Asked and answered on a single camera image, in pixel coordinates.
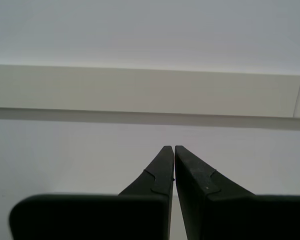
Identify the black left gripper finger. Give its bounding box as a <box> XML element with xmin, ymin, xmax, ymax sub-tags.
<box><xmin>9</xmin><ymin>145</ymin><xmax>175</xmax><ymax>240</ymax></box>
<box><xmin>174</xmin><ymin>145</ymin><xmax>300</xmax><ymax>240</ymax></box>

